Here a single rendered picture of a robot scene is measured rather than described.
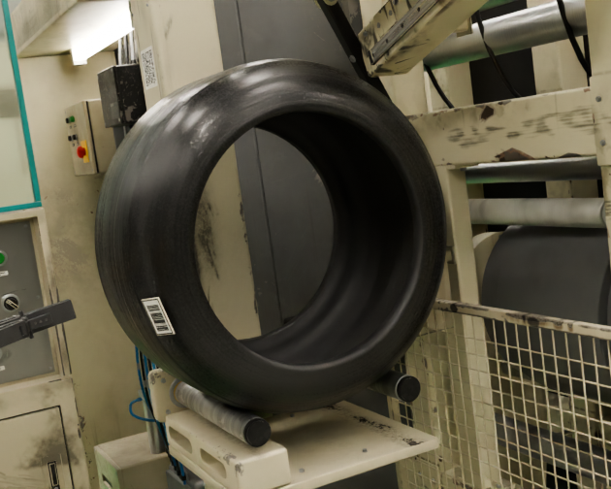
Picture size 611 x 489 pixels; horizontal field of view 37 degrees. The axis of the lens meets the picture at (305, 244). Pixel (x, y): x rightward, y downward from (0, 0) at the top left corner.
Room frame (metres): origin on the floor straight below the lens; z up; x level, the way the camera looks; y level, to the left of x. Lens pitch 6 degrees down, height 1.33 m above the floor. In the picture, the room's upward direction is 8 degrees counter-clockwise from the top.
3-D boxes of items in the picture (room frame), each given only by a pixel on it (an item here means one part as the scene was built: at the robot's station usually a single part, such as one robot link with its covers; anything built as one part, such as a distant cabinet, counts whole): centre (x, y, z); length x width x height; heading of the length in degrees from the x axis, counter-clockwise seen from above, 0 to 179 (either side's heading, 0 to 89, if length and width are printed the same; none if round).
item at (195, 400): (1.50, 0.19, 0.90); 0.35 x 0.05 x 0.05; 26
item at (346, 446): (1.57, 0.06, 0.80); 0.37 x 0.36 x 0.02; 116
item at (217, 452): (1.51, 0.19, 0.84); 0.36 x 0.09 x 0.06; 26
